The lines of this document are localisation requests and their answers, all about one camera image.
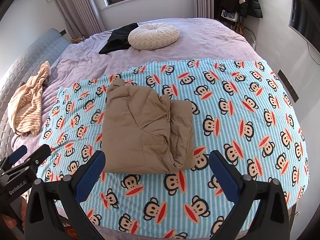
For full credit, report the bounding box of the white round fan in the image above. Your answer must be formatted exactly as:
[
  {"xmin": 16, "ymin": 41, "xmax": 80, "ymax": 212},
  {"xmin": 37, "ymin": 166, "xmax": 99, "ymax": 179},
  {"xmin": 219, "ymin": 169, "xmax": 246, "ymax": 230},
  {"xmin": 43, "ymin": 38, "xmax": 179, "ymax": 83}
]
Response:
[{"xmin": 246, "ymin": 27, "xmax": 257, "ymax": 52}]

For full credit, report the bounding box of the printed box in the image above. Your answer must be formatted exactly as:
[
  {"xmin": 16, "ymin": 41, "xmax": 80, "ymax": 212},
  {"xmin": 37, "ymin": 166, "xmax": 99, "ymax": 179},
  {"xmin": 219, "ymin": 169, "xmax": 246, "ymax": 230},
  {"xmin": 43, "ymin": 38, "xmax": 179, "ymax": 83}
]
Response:
[{"xmin": 221, "ymin": 9, "xmax": 238, "ymax": 22}]

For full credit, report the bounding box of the beige puffer jacket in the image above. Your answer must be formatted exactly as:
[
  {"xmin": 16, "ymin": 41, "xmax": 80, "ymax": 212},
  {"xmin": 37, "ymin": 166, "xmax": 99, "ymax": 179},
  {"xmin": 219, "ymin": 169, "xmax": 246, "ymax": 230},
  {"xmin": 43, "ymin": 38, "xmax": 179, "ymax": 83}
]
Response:
[{"xmin": 101, "ymin": 78, "xmax": 195, "ymax": 174}]

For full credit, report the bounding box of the beige striped garment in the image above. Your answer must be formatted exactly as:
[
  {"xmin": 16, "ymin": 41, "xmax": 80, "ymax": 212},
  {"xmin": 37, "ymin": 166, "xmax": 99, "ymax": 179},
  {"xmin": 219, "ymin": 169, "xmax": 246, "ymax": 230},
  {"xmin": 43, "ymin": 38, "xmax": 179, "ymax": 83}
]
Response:
[{"xmin": 7, "ymin": 61, "xmax": 52, "ymax": 136}]

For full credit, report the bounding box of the wide purple curtain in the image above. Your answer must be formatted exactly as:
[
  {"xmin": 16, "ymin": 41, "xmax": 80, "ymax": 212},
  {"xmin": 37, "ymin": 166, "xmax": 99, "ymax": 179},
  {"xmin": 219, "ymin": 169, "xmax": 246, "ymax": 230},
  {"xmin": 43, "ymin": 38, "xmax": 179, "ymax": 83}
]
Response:
[{"xmin": 50, "ymin": 0, "xmax": 107, "ymax": 39}]

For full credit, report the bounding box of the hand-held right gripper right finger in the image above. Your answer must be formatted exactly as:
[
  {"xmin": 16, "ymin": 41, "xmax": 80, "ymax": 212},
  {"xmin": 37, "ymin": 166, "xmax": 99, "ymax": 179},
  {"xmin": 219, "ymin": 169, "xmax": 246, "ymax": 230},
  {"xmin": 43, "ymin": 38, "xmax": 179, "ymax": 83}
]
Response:
[{"xmin": 209, "ymin": 150, "xmax": 290, "ymax": 240}]

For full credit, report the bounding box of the monkey printed striped blanket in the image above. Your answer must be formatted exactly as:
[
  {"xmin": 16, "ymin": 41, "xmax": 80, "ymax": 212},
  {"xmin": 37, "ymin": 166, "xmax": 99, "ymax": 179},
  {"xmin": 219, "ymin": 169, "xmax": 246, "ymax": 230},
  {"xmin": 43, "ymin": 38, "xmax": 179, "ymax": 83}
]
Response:
[{"xmin": 37, "ymin": 59, "xmax": 309, "ymax": 240}]

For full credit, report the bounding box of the black cloth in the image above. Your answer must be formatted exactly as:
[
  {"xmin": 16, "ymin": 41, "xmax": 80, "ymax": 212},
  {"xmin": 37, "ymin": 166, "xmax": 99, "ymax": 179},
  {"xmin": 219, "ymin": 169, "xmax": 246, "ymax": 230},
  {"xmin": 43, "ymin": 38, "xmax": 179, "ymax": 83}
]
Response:
[{"xmin": 98, "ymin": 22, "xmax": 139, "ymax": 55}]

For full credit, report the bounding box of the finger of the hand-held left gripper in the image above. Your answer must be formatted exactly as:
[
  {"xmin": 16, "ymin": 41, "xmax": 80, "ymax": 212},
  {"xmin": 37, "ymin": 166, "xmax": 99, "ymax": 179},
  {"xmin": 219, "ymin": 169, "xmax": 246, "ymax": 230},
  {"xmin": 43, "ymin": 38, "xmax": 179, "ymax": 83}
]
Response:
[
  {"xmin": 15, "ymin": 144, "xmax": 52, "ymax": 178},
  {"xmin": 0, "ymin": 144, "xmax": 27, "ymax": 170}
]

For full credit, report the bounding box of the dark wall plate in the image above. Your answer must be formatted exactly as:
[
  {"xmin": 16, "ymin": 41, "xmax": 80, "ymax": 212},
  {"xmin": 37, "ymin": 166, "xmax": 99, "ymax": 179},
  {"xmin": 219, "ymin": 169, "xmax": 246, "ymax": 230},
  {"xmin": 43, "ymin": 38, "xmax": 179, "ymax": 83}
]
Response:
[{"xmin": 277, "ymin": 70, "xmax": 299, "ymax": 103}]

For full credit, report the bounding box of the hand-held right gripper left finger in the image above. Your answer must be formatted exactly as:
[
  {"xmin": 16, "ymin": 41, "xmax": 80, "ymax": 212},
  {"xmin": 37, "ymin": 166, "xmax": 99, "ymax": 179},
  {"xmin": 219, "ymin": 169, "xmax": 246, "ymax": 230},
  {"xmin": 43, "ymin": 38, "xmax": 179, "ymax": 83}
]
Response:
[{"xmin": 24, "ymin": 150, "xmax": 106, "ymax": 240}]

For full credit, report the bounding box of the wall television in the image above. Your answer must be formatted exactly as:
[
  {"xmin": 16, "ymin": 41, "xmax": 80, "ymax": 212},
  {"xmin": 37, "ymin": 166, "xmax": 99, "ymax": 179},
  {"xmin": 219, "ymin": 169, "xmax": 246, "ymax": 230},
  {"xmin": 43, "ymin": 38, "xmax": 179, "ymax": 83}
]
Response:
[{"xmin": 289, "ymin": 0, "xmax": 320, "ymax": 43}]

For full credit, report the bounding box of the black cable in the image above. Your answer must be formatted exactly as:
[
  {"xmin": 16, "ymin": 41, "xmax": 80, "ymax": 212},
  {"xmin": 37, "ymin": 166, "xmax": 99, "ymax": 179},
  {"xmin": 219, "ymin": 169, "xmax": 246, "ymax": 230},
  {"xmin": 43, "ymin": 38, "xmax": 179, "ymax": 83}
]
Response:
[{"xmin": 306, "ymin": 42, "xmax": 320, "ymax": 65}]

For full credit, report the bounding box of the person's left hand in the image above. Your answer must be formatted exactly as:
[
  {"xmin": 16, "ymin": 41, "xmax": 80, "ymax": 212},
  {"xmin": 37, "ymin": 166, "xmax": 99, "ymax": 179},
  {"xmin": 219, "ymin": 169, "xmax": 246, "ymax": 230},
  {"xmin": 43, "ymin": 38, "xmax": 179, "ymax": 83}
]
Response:
[{"xmin": 0, "ymin": 214, "xmax": 17, "ymax": 230}]

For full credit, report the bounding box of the grey quilted headboard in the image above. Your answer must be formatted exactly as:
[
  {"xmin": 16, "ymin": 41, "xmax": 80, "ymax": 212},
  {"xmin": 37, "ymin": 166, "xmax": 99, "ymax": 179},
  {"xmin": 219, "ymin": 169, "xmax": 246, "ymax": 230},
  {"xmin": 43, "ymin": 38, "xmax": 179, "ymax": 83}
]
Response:
[{"xmin": 0, "ymin": 28, "xmax": 72, "ymax": 160}]

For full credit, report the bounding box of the purple bedspread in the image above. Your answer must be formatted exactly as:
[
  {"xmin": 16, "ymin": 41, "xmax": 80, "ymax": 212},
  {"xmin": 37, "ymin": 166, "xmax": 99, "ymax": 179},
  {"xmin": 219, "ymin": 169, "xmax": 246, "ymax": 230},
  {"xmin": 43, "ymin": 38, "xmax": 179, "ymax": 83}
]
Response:
[{"xmin": 10, "ymin": 17, "xmax": 263, "ymax": 240}]

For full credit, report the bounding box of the round cream cushion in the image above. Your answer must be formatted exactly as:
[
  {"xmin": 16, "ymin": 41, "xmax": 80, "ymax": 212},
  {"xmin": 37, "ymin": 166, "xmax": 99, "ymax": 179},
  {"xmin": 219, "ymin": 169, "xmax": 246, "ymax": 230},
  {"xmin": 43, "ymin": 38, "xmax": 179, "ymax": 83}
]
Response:
[{"xmin": 128, "ymin": 22, "xmax": 180, "ymax": 50}]

